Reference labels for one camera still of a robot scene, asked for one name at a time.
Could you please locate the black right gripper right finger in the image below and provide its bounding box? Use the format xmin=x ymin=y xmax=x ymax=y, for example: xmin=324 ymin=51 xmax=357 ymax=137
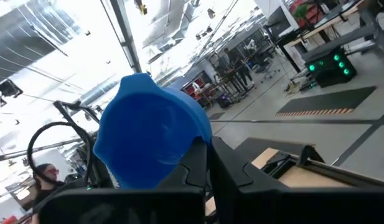
xmin=210 ymin=136 xmax=291 ymax=224

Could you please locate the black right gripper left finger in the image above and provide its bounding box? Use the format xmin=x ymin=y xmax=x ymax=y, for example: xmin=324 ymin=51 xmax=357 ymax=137
xmin=156 ymin=136 xmax=212 ymax=224

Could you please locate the blue measuring cup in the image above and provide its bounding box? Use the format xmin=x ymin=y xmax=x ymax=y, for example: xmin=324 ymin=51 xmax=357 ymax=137
xmin=92 ymin=72 xmax=213 ymax=190

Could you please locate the red storage rack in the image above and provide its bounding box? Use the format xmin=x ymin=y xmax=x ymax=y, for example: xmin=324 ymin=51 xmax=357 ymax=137
xmin=180 ymin=70 xmax=211 ymax=100

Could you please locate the person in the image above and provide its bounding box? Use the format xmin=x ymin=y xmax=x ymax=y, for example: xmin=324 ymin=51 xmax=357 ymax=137
xmin=31 ymin=163 xmax=67 ymax=208
xmin=222 ymin=47 xmax=254 ymax=91

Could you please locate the black mat with striped edge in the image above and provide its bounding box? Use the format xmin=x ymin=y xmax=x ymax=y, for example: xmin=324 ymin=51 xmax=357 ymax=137
xmin=275 ymin=86 xmax=377 ymax=118

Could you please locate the black computer with green lights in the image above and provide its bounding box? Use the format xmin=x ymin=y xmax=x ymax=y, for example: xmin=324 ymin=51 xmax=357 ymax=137
xmin=304 ymin=46 xmax=358 ymax=88

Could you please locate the wooden top desk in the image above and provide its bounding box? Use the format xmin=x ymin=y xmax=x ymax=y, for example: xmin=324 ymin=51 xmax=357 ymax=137
xmin=284 ymin=0 xmax=376 ymax=74

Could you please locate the black ceiling light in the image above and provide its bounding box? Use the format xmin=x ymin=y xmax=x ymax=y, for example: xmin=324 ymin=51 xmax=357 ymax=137
xmin=0 ymin=79 xmax=24 ymax=98

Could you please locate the black table frame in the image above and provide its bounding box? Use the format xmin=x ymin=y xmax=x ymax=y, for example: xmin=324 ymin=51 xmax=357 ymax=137
xmin=261 ymin=144 xmax=384 ymax=190

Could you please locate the black cable loop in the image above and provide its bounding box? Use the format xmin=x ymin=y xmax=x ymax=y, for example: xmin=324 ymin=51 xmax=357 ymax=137
xmin=26 ymin=121 xmax=93 ymax=187

